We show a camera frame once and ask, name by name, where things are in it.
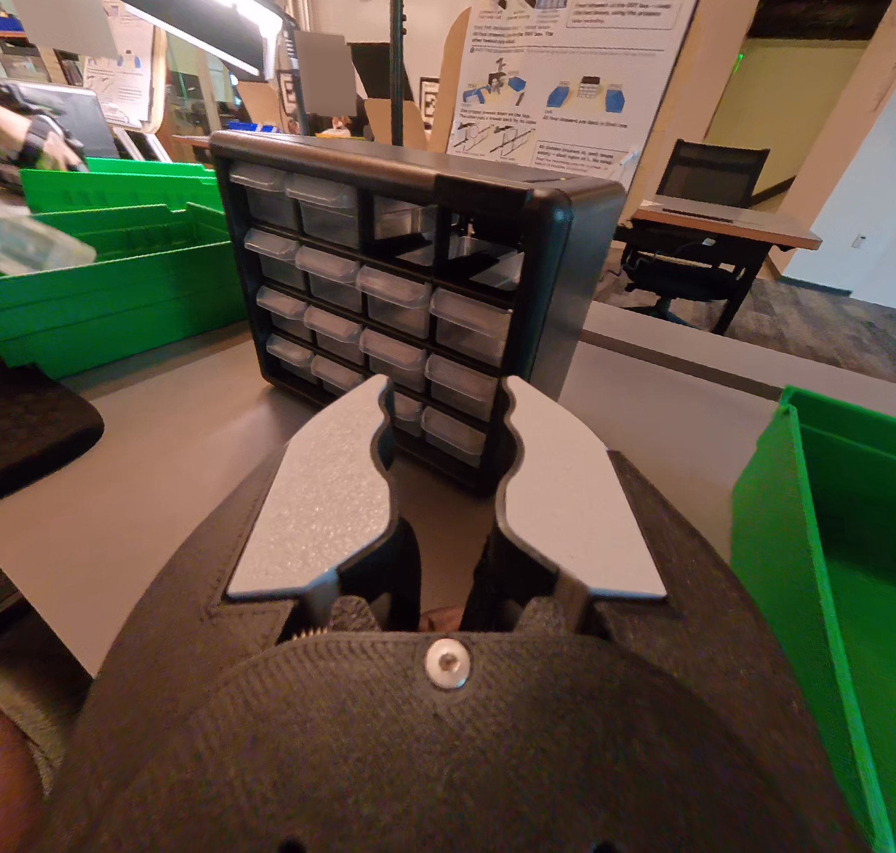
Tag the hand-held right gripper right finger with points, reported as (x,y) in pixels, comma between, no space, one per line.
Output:
(567,503)

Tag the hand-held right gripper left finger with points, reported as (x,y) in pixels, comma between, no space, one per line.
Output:
(329,503)

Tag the green plastic bin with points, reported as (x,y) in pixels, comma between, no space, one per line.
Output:
(105,188)
(105,321)
(784,552)

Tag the clear plastic drawer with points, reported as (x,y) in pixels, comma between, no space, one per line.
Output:
(42,244)

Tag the set of clear cabinet drawers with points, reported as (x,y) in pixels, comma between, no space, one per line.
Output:
(392,293)

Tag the black drawer cabinet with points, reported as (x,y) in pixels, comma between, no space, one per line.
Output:
(553,272)

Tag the dark monitor screen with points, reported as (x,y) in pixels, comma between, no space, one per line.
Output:
(77,111)

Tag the wooden top desk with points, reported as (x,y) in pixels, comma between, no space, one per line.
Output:
(735,226)

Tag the small white poster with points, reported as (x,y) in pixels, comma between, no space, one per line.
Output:
(126,76)

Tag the blue storage bins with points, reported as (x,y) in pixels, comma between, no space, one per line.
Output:
(248,128)

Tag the brown cardboard box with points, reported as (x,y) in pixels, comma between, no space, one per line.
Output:
(388,125)

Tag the black and white marker sign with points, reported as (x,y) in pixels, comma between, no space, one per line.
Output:
(428,100)

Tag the curved cardboard panel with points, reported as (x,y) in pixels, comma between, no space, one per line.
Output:
(455,83)

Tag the long studio light panel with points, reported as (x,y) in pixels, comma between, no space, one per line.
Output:
(196,6)

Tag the white instruction poster board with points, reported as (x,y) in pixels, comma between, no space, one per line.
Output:
(595,48)

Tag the black vertical pole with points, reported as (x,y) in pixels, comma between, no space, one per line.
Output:
(397,48)

